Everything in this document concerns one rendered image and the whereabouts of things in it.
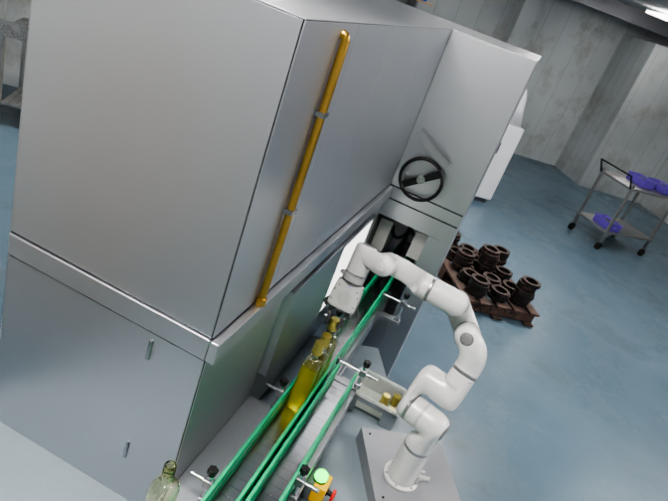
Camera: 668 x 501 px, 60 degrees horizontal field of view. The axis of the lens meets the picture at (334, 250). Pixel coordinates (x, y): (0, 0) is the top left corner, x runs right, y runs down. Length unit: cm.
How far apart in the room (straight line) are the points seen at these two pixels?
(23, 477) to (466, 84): 216
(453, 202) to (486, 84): 54
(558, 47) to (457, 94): 938
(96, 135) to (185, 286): 38
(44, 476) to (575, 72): 1144
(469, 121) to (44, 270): 183
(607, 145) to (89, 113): 1103
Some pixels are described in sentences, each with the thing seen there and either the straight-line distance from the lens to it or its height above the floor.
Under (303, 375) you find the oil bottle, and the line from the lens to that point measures 198.
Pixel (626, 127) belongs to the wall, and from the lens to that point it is 1199.
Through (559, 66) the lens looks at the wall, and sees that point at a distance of 1212.
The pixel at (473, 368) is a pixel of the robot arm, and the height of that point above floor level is 130.
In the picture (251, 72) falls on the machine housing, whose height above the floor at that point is 201.
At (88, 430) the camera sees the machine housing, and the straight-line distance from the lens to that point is 182.
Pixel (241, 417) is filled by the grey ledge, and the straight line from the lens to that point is 199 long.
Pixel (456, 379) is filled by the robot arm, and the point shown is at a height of 125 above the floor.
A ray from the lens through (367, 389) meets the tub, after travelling 248.
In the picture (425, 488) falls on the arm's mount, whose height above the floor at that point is 81.
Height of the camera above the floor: 225
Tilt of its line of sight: 26 degrees down
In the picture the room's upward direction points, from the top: 21 degrees clockwise
